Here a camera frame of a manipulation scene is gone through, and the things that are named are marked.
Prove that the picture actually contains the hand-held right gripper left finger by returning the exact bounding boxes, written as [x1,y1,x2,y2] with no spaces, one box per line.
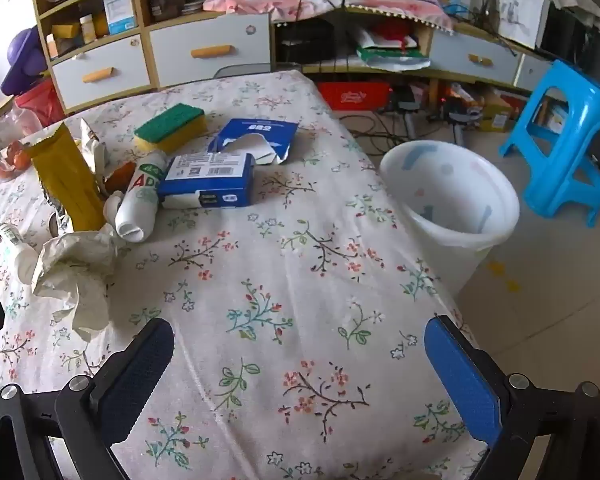
[0,317,176,480]

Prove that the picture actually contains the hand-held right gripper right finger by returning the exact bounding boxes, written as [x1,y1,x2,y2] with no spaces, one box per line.
[424,315,600,480]

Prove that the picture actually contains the white plastic bin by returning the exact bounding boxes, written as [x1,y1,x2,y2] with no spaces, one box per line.
[378,141,521,298]

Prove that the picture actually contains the yellow snack packet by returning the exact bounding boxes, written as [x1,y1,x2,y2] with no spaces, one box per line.
[26,121,106,233]

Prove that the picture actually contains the white bottle with green label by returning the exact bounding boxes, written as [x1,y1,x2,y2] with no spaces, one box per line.
[114,149,170,244]

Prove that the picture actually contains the small white bottle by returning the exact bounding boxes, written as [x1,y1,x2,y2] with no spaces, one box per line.
[0,222,38,286]

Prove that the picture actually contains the crumpled white paper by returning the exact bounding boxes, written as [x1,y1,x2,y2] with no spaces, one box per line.
[31,225,126,343]

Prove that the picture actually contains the clear bag of oranges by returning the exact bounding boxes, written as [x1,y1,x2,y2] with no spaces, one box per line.
[0,105,43,183]

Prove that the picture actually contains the floral tablecloth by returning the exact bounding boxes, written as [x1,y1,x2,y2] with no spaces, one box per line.
[0,69,481,480]

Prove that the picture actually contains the orange peel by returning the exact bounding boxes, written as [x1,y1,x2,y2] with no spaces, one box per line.
[102,160,138,196]

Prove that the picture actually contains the silver white wrapper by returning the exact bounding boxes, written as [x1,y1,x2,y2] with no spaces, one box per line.
[79,117,108,196]

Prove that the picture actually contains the blue and white carton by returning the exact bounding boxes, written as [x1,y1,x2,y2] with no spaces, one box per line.
[157,151,257,209]

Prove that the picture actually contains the red plastic bag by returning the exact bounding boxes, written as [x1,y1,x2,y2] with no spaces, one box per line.
[14,80,66,126]

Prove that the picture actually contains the green and yellow sponge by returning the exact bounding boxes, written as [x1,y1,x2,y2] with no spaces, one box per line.
[133,103,207,153]

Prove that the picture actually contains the purple toy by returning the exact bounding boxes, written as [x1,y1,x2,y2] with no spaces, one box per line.
[0,26,48,96]

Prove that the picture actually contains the black grey tool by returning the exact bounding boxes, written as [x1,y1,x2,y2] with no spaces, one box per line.
[395,87,421,138]
[442,97,468,143]

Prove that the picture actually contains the cardboard box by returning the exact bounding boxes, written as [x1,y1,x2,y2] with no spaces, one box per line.
[480,87,516,133]

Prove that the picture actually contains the blue tissue packet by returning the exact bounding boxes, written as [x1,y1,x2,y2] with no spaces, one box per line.
[207,118,300,166]

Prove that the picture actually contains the blue plastic stool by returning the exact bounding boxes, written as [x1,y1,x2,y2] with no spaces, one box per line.
[498,59,600,228]

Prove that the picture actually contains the red box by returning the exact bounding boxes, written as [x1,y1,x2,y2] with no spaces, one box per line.
[317,81,391,111]

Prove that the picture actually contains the blue and white shelf box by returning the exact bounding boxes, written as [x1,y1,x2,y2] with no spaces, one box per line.
[102,0,137,36]

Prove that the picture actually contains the green and red paper stack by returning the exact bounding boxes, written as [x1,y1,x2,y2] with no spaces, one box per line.
[355,22,431,71]

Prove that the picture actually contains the wooden cabinet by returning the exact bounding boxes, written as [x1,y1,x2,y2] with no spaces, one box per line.
[28,0,556,116]

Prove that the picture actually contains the black appliance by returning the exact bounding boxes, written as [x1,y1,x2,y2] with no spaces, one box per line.
[535,0,598,71]

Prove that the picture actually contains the white framed drawing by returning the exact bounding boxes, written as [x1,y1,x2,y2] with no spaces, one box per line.
[497,0,551,50]

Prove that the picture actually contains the black floor cables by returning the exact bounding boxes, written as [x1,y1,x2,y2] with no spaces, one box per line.
[350,110,411,156]

